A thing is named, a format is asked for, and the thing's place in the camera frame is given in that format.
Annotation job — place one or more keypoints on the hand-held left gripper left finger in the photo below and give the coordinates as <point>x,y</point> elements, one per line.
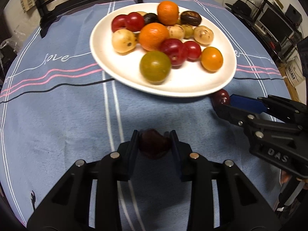
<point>132,154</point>

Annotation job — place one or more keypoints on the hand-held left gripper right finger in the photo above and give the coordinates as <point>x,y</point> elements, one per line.
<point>176,154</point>

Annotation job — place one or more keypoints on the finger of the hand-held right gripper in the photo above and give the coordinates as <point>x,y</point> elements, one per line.
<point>247,103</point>
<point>231,113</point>

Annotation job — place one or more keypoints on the dark purple plum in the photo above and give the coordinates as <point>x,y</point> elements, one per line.
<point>154,144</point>

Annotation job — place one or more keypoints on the white round plate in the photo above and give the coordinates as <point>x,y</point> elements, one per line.
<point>187,84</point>

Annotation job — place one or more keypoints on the yellow orange tomato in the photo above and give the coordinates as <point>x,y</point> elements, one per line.
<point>211,58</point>

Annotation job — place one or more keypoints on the tan brown-marked passion fruit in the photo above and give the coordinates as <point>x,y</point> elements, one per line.
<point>203,35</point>

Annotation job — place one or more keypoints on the large red plum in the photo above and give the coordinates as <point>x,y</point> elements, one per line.
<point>174,51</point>

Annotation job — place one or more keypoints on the green yellow tomato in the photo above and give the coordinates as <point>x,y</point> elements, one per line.
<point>155,66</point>

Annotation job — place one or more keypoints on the yellow green plum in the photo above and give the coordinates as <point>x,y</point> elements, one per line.
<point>188,30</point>

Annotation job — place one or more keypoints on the yellow speckled plum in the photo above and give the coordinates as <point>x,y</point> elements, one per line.
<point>176,31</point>

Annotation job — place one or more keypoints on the dark brown mangosteen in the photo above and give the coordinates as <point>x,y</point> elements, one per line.
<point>190,18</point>

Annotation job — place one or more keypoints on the large orange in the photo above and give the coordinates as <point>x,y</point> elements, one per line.
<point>154,36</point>

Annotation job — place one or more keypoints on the large tan passion fruit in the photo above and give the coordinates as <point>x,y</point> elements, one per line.
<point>124,41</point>

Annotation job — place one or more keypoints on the small orange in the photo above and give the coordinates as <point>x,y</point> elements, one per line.
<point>168,12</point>

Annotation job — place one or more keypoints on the small dark plum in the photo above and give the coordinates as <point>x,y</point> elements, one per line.
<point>150,18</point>

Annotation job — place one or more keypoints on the small red tomato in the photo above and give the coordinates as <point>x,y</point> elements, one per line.
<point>134,21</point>

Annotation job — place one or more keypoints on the small yellow plum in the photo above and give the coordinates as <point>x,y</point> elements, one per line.
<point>142,13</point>

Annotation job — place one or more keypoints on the person's right hand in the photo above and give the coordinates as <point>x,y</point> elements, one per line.
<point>285,176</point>

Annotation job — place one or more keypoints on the white bucket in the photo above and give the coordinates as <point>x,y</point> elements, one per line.
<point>292,75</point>

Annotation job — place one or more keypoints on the black metal shelf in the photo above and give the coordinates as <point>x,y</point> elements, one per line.
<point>264,41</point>

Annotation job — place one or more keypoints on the blue striped tablecloth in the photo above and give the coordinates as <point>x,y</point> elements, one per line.
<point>72,125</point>

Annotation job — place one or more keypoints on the black computer monitor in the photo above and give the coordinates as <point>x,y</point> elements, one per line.
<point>276,25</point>

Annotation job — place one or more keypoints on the black hat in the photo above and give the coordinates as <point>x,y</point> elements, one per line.
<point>241,6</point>

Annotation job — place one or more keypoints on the black speaker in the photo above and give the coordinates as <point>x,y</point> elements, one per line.
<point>293,13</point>

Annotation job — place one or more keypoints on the thin black plug lead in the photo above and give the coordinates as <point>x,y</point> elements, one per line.
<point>33,198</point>

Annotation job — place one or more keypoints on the clear plastic bag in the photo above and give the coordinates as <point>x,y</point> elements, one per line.
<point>9,41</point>

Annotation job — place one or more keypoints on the round goldfish screen black stand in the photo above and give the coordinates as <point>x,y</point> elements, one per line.
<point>60,0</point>

